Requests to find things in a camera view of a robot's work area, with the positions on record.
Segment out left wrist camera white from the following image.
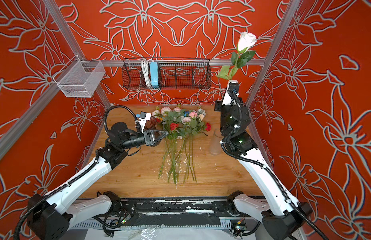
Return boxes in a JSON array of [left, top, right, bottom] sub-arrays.
[[135, 112, 151, 133]]

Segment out aluminium frame post left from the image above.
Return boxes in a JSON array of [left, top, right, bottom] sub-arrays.
[[44, 1, 111, 108]]

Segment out aluminium frame post right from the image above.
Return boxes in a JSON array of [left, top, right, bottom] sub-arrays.
[[246, 0, 300, 108]]

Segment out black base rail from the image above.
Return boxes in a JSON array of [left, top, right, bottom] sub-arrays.
[[113, 196, 255, 232]]

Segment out aluminium frame post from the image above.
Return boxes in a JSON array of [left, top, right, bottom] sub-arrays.
[[44, 1, 111, 108], [246, 0, 300, 108]]

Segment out clear acrylic wall box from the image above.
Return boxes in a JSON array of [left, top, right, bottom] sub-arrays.
[[52, 56, 105, 98]]

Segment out brown glass vase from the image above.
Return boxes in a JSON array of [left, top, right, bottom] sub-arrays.
[[144, 116, 157, 131]]

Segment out aluminium back crossbar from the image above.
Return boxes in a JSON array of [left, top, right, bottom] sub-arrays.
[[80, 58, 266, 68]]

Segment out white cables in basket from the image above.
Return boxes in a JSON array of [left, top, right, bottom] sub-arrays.
[[140, 59, 152, 88]]

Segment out black wire basket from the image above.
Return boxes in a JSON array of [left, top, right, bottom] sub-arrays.
[[121, 57, 212, 90]]

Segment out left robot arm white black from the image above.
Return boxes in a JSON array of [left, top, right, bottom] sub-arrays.
[[13, 106, 169, 240]]

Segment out blue card in basket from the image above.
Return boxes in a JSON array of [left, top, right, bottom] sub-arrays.
[[149, 62, 159, 89]]

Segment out clear ribbed glass vase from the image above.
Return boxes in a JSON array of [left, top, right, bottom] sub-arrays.
[[209, 129, 223, 156]]

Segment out white rose stem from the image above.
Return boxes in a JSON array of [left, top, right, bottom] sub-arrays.
[[216, 32, 257, 80]]

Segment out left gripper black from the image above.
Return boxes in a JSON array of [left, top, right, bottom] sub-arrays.
[[121, 127, 168, 151]]

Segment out pile of artificial flowers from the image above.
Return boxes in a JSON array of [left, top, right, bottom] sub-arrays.
[[152, 105, 211, 185]]

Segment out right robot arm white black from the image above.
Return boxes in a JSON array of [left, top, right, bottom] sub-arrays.
[[214, 80, 327, 240]]

